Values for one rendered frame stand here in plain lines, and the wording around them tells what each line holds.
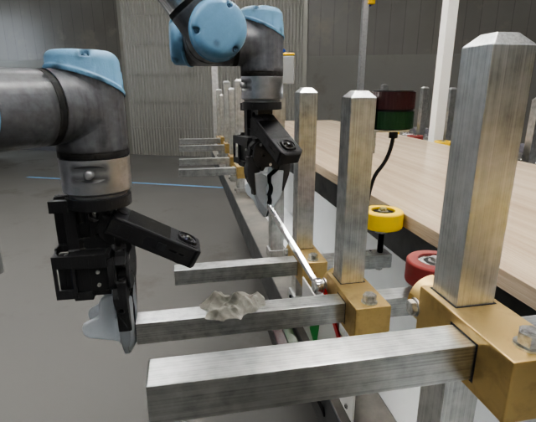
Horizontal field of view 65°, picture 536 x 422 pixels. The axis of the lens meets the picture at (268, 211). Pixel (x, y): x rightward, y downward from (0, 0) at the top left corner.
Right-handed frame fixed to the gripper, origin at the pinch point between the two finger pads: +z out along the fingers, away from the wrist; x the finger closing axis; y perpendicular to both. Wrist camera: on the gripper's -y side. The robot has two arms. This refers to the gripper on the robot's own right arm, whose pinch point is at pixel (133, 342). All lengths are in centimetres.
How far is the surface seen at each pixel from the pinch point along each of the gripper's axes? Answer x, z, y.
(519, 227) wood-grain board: -12, -8, -66
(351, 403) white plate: 5.4, 9.6, -28.3
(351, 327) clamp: 3.9, -1.2, -28.2
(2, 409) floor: -95, 82, 64
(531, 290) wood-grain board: 9, -7, -50
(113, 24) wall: -741, -132, 98
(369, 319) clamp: 5.0, -2.8, -30.3
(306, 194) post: -27.3, -11.5, -30.9
